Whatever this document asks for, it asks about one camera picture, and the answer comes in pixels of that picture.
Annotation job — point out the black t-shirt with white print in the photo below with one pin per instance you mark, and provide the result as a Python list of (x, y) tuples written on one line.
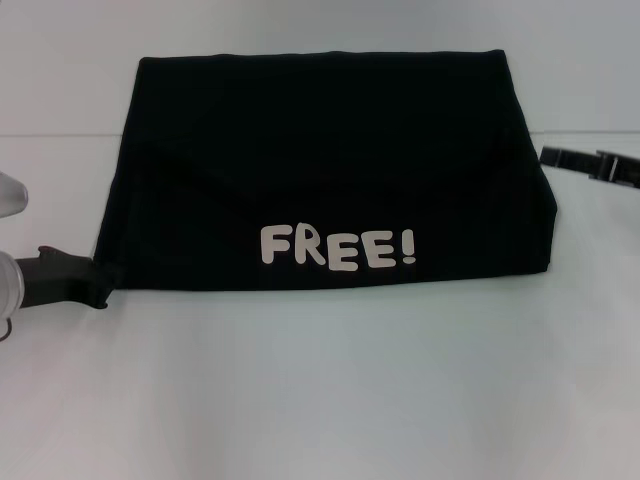
[(325, 150)]

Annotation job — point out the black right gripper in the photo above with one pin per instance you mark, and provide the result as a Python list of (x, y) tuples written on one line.
[(625, 171)]

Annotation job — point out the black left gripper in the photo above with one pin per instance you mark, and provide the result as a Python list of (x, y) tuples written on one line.
[(60, 277)]

